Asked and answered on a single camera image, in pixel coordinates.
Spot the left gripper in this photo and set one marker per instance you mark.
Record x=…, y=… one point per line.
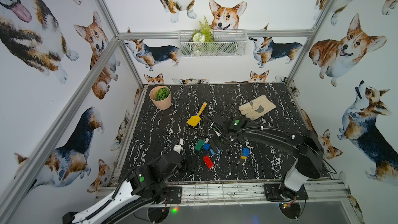
x=189, y=162

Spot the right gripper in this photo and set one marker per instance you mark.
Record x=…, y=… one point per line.
x=212, y=139

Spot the red lego brick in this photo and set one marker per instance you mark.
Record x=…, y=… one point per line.
x=208, y=162

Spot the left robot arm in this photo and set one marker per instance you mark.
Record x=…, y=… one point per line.
x=141, y=187

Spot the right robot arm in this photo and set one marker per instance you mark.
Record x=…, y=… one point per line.
x=304, y=146

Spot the dark blue small lego brick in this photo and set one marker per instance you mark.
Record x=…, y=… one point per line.
x=206, y=146

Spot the green lego brick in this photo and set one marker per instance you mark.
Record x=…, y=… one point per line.
x=199, y=145

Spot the yellow toy shovel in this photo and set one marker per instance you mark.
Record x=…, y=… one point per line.
x=195, y=120

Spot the cream canvas work glove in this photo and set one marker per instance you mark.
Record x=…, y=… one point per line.
x=257, y=108

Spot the terracotta pot with green plant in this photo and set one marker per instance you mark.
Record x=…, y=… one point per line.
x=161, y=97

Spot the green fern with white flower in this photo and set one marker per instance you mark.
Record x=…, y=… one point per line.
x=202, y=39

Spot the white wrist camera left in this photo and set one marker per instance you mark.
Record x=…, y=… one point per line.
x=178, y=147

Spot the white wire wall basket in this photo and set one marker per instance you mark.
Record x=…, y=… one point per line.
x=221, y=44

